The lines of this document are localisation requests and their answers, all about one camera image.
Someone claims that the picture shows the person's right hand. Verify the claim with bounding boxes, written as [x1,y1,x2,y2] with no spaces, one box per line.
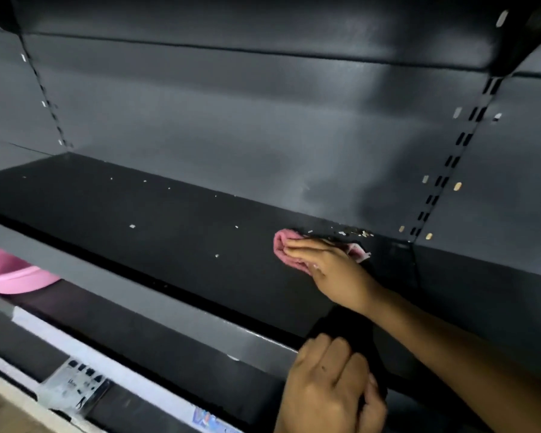
[283,238,387,317]

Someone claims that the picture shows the person's left hand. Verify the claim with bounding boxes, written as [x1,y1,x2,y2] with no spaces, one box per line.
[274,333,388,433]

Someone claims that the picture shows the pink cleaning cloth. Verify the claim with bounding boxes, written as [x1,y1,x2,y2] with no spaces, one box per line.
[273,228,372,273]

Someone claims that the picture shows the black plastic bag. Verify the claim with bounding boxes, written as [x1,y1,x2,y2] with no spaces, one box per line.
[306,306,389,402]

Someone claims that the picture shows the person's right forearm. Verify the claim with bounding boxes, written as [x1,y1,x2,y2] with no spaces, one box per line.
[365,286,541,433]

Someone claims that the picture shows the black metal shelf board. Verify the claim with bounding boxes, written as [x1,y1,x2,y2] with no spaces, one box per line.
[0,152,541,393]

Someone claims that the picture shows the dark grey shelf back panel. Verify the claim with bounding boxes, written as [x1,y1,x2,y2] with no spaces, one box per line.
[0,0,541,281]

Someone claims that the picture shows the blue price label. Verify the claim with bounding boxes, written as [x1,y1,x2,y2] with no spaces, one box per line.
[191,405,245,433]

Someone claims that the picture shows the scattered debris bits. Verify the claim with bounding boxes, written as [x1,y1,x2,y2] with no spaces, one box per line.
[20,175,376,260]

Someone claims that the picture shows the black lower shelf board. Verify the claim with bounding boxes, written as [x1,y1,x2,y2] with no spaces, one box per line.
[0,278,289,433]

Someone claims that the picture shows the slotted shelf upright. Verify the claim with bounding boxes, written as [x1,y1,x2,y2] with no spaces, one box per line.
[17,35,74,152]
[407,76,506,245]

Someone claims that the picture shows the grey price label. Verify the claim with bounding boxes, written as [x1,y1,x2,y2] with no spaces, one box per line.
[40,357,114,418]

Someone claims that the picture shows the grey shelf price rail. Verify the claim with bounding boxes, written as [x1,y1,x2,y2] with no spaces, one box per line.
[0,217,299,380]

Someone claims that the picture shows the white shelf price rail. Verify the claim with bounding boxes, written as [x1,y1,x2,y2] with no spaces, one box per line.
[0,306,246,433]

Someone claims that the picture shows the black shelf bracket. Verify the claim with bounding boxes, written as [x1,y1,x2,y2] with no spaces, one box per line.
[488,0,541,80]

